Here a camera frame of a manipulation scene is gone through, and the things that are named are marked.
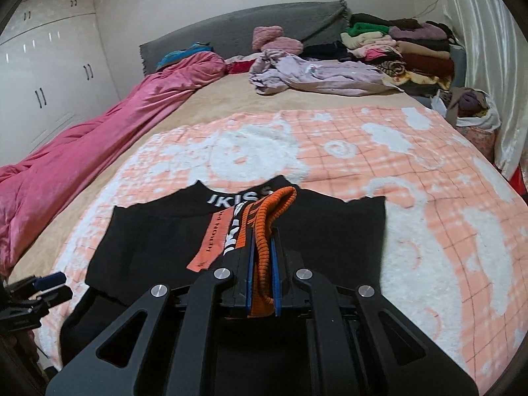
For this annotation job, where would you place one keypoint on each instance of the lilac crumpled garment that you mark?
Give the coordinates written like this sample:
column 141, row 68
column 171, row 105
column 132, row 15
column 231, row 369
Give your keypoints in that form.
column 275, row 71

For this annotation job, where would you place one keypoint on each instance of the stack of folded clothes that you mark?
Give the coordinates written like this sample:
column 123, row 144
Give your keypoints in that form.
column 422, row 58

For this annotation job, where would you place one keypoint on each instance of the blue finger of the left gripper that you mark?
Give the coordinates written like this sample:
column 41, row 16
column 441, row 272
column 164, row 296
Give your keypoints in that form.
column 50, row 281
column 56, row 296

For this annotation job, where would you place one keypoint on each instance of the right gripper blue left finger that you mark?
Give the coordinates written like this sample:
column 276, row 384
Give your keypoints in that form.
column 250, row 273

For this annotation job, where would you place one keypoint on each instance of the blue teal cloth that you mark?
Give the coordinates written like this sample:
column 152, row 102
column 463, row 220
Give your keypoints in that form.
column 178, row 55

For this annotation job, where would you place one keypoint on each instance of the grey quilted headboard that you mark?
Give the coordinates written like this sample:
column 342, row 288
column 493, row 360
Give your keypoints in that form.
column 312, row 23

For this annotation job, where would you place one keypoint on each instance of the dark red cloth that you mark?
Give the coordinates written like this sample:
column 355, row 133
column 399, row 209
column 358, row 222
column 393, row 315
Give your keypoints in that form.
column 238, row 67

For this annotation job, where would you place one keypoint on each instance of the white wardrobe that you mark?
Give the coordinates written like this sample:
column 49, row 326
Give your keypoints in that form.
column 54, row 74

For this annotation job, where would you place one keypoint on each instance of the white satin curtain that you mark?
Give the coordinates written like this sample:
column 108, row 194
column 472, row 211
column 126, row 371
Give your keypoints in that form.
column 496, row 63

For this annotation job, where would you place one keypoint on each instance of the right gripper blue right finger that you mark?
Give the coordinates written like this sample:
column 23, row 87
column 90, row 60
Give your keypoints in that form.
column 276, row 280

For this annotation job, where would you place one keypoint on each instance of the pink fluffy garment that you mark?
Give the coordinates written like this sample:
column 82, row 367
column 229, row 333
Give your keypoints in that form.
column 272, row 38

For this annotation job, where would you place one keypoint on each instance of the beige plush bed sheet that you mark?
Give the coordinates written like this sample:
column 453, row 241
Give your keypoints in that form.
column 229, row 96

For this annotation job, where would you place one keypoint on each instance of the peach white plaid blanket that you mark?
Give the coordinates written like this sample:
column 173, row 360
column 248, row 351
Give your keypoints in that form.
column 455, row 259

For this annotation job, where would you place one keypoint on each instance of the black sweater orange cuffs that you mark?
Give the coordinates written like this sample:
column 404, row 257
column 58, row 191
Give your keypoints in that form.
column 174, row 239

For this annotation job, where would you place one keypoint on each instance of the pink velvet duvet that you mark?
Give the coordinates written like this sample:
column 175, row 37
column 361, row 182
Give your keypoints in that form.
column 38, row 188

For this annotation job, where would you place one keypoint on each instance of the white bag with clothes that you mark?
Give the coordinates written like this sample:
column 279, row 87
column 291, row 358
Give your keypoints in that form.
column 473, row 113

